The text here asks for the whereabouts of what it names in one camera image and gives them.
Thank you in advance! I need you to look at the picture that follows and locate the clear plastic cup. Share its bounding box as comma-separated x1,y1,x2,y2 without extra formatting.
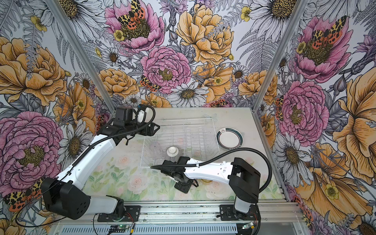
149,142,163,158

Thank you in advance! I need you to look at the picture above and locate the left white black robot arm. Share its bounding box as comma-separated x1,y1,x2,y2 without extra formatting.
41,105,160,220

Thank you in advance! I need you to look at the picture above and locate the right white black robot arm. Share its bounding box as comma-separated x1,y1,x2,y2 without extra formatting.
160,157,260,216

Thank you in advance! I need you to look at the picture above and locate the purple striped bowl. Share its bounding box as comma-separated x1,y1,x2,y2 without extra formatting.
166,146,179,162

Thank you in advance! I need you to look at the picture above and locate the green circuit board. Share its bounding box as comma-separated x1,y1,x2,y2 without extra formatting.
108,225,128,234

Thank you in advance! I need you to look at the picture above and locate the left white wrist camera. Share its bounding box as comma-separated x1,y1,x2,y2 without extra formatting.
136,109,146,125

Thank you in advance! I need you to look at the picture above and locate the aluminium front rail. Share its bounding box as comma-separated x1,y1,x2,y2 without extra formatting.
49,200,309,235

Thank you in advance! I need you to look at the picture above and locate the white wire dish rack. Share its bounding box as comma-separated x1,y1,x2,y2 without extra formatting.
141,118,219,168

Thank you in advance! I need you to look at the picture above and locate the left black cable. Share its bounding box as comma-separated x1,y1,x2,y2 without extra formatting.
14,104,156,228

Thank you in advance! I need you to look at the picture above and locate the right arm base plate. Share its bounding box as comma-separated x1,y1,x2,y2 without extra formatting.
217,204,260,221

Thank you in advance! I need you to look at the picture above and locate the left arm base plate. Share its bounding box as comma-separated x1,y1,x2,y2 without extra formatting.
97,206,141,222

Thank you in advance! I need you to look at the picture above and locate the right black corrugated cable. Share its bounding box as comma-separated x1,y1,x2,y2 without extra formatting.
150,147,273,193

